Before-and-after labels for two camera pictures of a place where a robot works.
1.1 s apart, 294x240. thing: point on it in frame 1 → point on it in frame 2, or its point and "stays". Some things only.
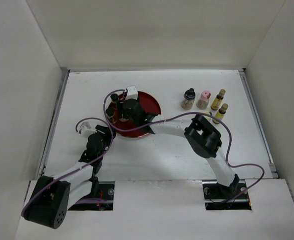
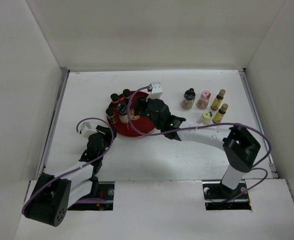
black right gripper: [120, 107] → [141, 102]
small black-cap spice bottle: [110, 113] stays
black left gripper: [105, 133] stays
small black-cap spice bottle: [125, 93] stays
